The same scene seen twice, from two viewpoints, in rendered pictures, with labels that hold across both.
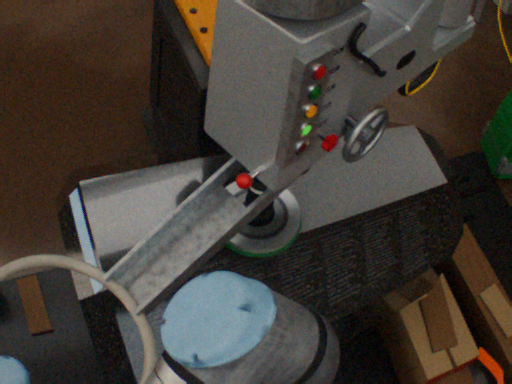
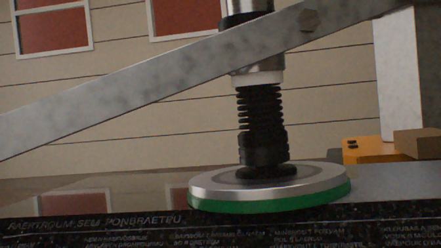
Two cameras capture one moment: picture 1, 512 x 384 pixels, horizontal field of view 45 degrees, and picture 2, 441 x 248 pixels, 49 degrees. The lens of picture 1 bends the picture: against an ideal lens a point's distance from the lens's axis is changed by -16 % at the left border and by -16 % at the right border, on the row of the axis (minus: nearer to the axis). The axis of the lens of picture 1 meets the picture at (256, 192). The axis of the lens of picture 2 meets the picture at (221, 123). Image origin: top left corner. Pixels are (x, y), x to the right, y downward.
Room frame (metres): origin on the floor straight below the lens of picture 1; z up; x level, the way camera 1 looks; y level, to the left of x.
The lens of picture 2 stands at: (0.52, -0.42, 0.96)
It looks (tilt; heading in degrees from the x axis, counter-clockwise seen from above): 3 degrees down; 44
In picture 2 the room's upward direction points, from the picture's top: 6 degrees counter-clockwise
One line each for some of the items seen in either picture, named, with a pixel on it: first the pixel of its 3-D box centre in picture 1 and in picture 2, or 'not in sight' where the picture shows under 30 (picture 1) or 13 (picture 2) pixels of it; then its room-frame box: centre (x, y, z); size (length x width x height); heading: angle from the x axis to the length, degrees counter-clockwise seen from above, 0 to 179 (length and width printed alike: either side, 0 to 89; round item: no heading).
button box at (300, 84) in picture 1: (304, 106); not in sight; (0.90, -0.06, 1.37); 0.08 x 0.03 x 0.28; 142
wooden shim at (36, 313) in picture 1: (33, 304); not in sight; (0.99, 0.77, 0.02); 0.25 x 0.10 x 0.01; 30
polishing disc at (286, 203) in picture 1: (257, 214); (266, 178); (1.03, -0.01, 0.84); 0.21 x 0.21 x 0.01
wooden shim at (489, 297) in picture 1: (500, 311); not in sight; (1.25, -1.06, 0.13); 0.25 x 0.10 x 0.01; 38
